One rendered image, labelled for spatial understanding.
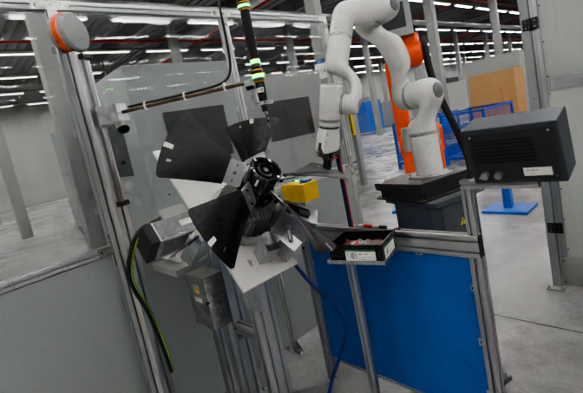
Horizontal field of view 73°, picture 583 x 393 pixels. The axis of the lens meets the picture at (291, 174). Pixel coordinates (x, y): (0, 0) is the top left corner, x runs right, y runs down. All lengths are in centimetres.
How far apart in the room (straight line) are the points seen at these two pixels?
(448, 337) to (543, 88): 166
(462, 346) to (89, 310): 151
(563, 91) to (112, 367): 275
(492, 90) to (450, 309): 787
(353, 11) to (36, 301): 167
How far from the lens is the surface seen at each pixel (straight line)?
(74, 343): 197
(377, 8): 169
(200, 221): 118
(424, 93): 176
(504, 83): 923
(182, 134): 142
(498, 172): 137
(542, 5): 284
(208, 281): 164
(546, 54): 281
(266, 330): 163
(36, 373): 198
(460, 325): 171
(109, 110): 171
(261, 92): 146
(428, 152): 181
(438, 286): 167
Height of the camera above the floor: 135
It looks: 7 degrees down
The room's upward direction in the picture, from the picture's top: 12 degrees counter-clockwise
